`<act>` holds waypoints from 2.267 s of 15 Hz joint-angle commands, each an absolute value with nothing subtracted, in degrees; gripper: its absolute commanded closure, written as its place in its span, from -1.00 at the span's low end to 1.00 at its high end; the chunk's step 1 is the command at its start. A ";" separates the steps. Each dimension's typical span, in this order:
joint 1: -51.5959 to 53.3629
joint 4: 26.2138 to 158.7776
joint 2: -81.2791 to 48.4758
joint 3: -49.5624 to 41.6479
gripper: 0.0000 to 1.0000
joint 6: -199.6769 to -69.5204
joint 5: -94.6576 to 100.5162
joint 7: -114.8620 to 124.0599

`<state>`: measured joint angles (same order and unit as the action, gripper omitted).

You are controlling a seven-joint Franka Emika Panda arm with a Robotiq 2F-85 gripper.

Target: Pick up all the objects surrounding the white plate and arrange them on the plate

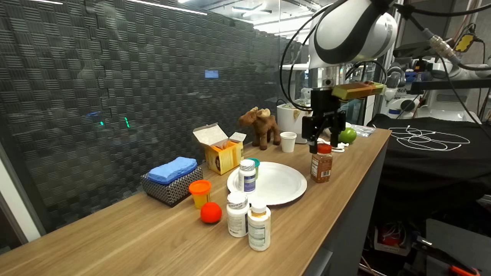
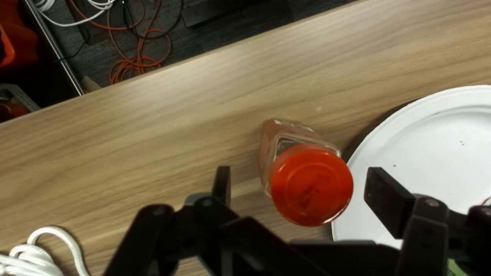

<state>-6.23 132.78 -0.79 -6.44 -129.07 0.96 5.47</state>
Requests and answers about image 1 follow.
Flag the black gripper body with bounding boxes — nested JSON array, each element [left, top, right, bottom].
[[308, 87, 342, 121]]

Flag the brown spice jar red lid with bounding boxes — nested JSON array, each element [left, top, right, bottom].
[[310, 142, 334, 184]]

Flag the small tub teal lid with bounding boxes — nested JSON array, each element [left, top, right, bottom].
[[248, 156, 262, 177]]

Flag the white purple-label pill bottle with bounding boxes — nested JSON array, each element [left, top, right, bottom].
[[225, 190, 250, 239], [238, 157, 258, 193]]

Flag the white stained-lid pill bottle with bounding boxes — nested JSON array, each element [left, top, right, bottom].
[[247, 200, 273, 253]]

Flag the white paper plate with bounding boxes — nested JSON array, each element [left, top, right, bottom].
[[225, 161, 308, 207]]

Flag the green round fruit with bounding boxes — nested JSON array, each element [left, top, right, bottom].
[[336, 125, 359, 145]]

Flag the white storage container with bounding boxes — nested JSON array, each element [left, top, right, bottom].
[[274, 101, 313, 142]]

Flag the clear plastic bag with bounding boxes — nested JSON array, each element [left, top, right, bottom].
[[354, 122, 376, 139]]

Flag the white paper cup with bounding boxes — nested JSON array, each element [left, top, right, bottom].
[[279, 130, 297, 154]]

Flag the brown plush moose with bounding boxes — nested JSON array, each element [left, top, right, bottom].
[[238, 105, 282, 151]]

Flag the yellow cardboard box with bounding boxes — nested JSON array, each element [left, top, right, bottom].
[[192, 122, 248, 176]]

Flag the black cloth cover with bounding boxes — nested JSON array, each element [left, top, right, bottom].
[[366, 111, 491, 205]]

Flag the red item under table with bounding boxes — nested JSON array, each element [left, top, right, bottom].
[[379, 220, 406, 248]]

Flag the yellow tub orange lid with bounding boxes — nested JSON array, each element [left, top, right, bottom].
[[187, 177, 213, 210]]

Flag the white lab equipment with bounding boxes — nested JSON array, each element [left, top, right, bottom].
[[380, 52, 491, 121]]

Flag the black monitor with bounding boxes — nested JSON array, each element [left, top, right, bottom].
[[397, 0, 462, 58]]

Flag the red-orange ball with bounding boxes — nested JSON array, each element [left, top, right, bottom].
[[199, 200, 224, 225]]

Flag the blue folded cloth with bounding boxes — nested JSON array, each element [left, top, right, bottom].
[[146, 154, 199, 185]]

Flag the yellow tag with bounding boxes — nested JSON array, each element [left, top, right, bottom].
[[452, 23, 478, 53]]

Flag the grey woven basket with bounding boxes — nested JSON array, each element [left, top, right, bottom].
[[141, 165, 204, 207]]

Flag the white cable bundle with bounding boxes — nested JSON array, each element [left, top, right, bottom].
[[316, 136, 350, 154]]

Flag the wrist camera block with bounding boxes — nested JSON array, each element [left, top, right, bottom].
[[330, 81, 385, 102]]

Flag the white cord loops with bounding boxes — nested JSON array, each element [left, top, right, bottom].
[[386, 124, 472, 153]]

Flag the orange handled tool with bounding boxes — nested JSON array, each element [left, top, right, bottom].
[[448, 260, 483, 276]]

